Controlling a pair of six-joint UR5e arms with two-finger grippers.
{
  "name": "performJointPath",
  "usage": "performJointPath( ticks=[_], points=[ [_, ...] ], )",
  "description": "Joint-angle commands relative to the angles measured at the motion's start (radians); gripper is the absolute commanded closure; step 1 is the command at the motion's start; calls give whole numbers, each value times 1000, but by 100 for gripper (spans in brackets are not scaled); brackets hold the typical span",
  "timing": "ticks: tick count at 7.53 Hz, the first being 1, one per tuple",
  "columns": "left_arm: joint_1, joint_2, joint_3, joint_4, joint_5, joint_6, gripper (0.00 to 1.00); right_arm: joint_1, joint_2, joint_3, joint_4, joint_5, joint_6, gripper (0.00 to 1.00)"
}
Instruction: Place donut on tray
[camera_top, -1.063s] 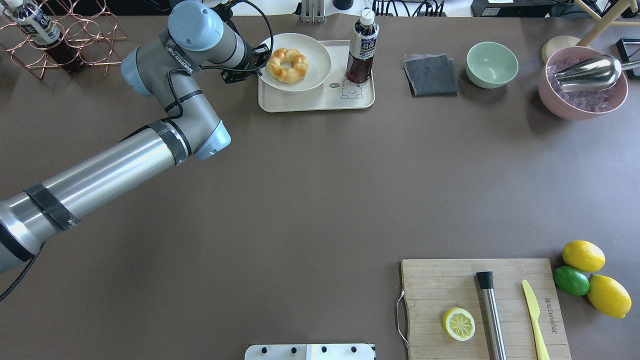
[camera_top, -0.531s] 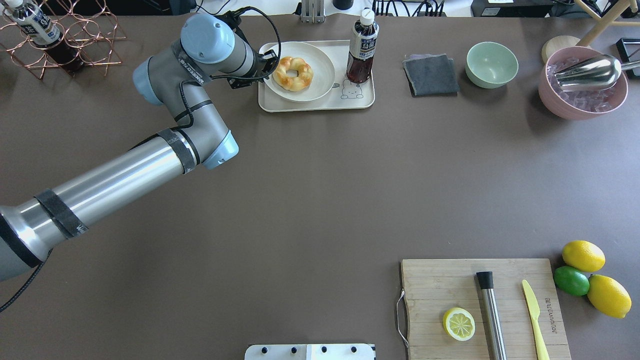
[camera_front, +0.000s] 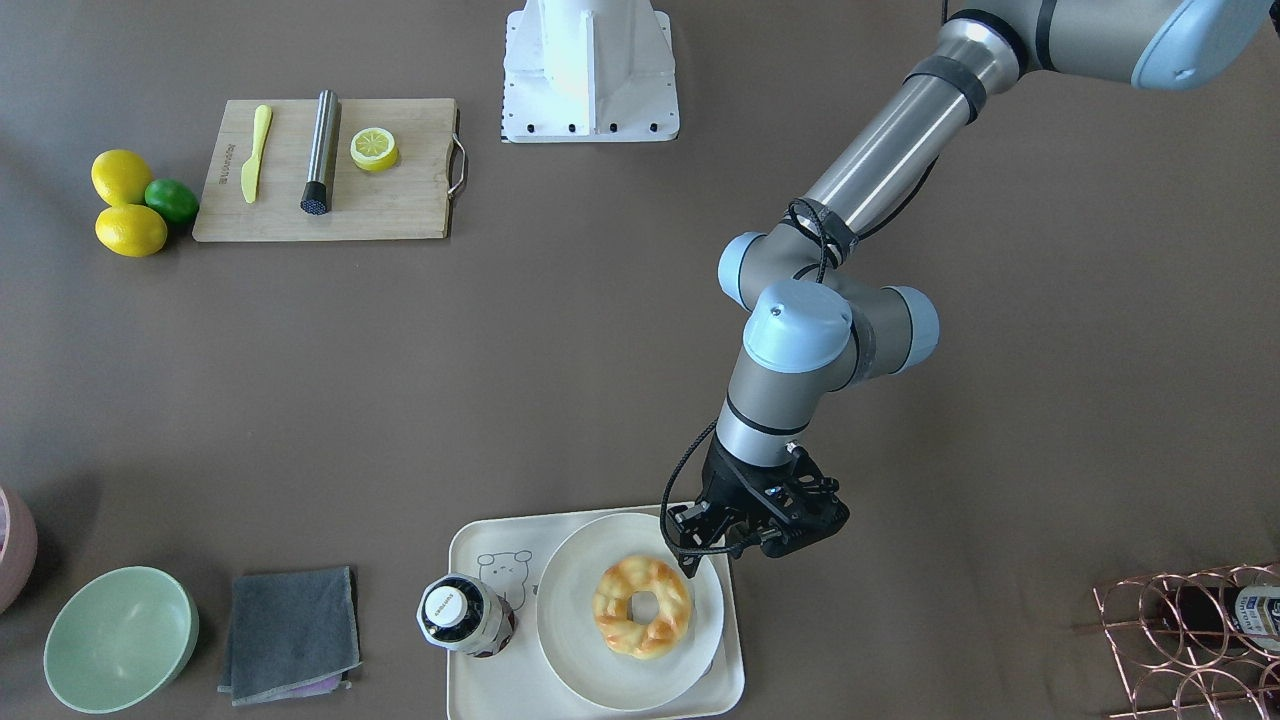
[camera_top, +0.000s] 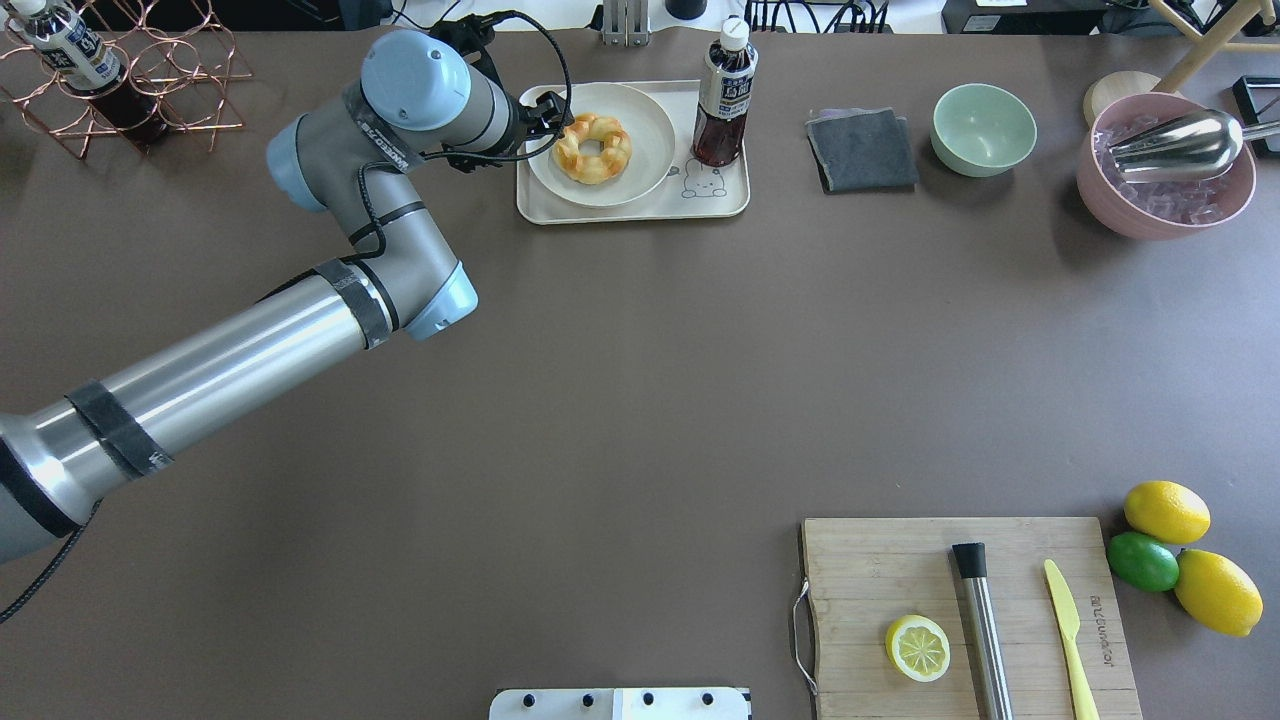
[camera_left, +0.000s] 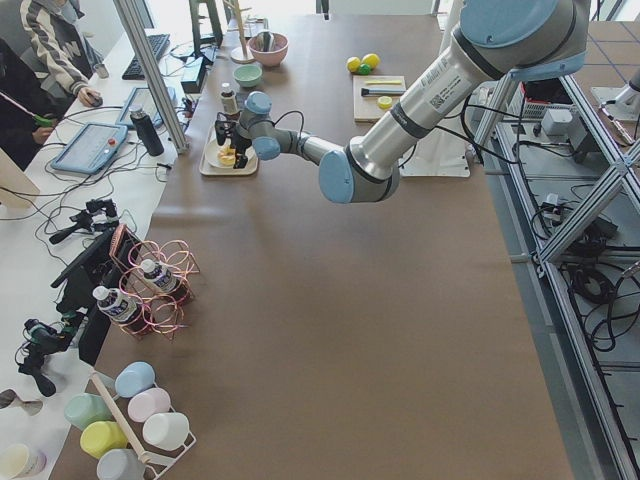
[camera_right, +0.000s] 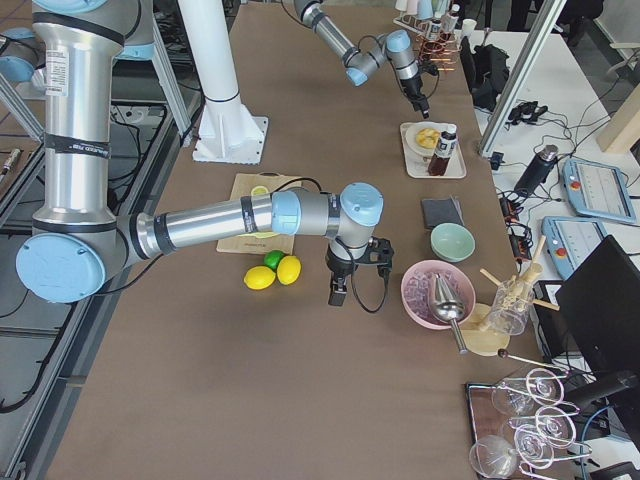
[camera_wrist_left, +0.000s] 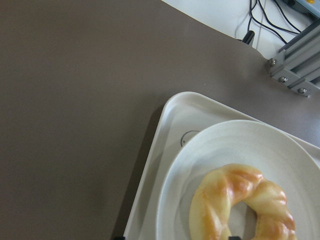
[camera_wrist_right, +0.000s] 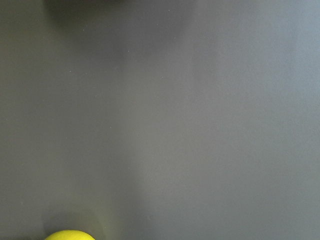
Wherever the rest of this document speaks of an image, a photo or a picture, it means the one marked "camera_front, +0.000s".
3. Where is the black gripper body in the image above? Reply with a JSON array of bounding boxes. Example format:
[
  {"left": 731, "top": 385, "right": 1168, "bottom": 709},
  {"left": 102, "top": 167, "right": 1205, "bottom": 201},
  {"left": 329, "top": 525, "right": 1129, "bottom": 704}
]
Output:
[{"left": 698, "top": 439, "right": 850, "bottom": 559}]

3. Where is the white round plate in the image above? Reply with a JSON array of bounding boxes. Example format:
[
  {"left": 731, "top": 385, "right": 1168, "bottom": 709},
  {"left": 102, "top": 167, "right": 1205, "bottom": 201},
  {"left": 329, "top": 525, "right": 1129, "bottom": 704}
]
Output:
[{"left": 538, "top": 512, "right": 727, "bottom": 711}]

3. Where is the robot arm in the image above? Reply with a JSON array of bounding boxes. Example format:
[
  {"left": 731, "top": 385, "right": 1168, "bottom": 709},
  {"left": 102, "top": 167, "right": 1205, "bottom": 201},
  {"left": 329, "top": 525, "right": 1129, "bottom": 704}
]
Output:
[{"left": 659, "top": 1, "right": 1277, "bottom": 577}]

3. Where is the braided donut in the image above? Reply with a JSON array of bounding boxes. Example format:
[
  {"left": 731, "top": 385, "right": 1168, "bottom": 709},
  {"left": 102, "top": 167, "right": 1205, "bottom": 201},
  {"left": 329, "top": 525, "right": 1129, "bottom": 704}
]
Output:
[{"left": 591, "top": 553, "right": 694, "bottom": 661}]

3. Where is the cream rabbit tray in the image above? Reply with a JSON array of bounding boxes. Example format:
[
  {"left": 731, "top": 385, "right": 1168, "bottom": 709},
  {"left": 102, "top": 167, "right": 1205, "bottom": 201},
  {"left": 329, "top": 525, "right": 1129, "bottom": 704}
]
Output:
[{"left": 445, "top": 505, "right": 745, "bottom": 719}]

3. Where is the brown tea bottle on tray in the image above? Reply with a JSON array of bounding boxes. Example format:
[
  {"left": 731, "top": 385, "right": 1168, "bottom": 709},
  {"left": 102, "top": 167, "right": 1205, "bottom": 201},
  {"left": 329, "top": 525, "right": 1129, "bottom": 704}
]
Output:
[{"left": 416, "top": 573, "right": 517, "bottom": 659}]

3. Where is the grey folded cloth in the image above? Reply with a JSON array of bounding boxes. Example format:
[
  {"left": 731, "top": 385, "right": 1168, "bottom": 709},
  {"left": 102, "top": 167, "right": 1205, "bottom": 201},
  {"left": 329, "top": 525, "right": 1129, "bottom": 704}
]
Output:
[{"left": 218, "top": 566, "right": 362, "bottom": 707}]

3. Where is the bamboo cutting board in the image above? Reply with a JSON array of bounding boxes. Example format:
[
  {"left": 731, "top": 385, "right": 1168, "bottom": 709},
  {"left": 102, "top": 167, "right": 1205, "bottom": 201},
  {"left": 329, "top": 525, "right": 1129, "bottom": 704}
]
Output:
[{"left": 192, "top": 97, "right": 465, "bottom": 243}]

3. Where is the tea bottle in rack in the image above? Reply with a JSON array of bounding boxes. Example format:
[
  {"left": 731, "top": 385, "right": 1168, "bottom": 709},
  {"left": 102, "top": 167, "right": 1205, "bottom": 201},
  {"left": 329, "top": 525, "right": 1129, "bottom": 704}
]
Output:
[{"left": 1158, "top": 584, "right": 1279, "bottom": 656}]

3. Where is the lemon half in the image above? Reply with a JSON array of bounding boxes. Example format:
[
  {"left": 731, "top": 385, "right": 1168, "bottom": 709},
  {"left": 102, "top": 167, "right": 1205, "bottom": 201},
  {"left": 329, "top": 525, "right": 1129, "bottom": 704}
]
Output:
[{"left": 349, "top": 127, "right": 399, "bottom": 173}]

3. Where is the steel muddler black tip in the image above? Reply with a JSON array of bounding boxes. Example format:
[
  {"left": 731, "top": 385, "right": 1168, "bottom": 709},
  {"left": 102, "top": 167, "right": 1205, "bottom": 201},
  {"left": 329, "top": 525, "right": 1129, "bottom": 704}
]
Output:
[{"left": 300, "top": 88, "right": 340, "bottom": 217}]

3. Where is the mint green bowl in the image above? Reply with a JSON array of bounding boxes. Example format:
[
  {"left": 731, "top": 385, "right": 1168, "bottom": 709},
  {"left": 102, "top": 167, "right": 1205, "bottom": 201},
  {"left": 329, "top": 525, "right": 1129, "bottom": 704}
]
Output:
[{"left": 44, "top": 566, "right": 198, "bottom": 714}]

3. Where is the yellow plastic knife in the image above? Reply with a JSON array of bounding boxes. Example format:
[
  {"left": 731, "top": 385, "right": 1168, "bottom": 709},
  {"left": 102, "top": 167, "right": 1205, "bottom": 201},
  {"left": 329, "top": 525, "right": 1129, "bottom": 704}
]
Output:
[{"left": 239, "top": 104, "right": 273, "bottom": 204}]

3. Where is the green lime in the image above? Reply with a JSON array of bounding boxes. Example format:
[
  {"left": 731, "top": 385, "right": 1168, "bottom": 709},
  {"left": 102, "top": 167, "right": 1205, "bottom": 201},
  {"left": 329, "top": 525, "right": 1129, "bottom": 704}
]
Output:
[{"left": 143, "top": 178, "right": 200, "bottom": 227}]

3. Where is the whole lemon lower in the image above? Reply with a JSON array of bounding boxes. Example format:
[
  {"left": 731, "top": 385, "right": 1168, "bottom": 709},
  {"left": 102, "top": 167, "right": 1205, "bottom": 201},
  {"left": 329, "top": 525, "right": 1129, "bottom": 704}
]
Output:
[{"left": 95, "top": 204, "right": 169, "bottom": 258}]

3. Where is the whole lemon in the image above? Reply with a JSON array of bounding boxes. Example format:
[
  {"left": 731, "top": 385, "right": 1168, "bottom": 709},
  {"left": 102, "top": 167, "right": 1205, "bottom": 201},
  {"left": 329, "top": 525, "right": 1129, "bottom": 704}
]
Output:
[
  {"left": 95, "top": 204, "right": 169, "bottom": 258},
  {"left": 90, "top": 149, "right": 154, "bottom": 208}
]

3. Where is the whole lemon upper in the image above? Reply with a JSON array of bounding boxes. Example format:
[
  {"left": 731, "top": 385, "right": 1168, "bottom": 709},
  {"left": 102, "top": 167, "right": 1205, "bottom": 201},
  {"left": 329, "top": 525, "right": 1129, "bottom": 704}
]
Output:
[{"left": 90, "top": 149, "right": 154, "bottom": 208}]

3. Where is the pink ice bowl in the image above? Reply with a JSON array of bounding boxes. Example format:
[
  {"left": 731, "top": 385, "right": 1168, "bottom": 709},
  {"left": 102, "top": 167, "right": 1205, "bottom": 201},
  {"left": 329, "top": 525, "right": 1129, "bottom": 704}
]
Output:
[{"left": 1, "top": 486, "right": 38, "bottom": 612}]

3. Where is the copper wire bottle rack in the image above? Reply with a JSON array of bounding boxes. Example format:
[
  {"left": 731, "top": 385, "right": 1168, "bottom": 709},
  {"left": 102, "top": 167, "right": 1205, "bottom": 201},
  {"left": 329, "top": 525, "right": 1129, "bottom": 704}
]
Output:
[{"left": 1087, "top": 562, "right": 1279, "bottom": 719}]

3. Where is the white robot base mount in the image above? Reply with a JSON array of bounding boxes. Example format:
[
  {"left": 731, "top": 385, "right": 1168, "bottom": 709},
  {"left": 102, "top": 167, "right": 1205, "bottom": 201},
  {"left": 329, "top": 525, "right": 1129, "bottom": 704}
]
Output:
[{"left": 500, "top": 1, "right": 681, "bottom": 143}]

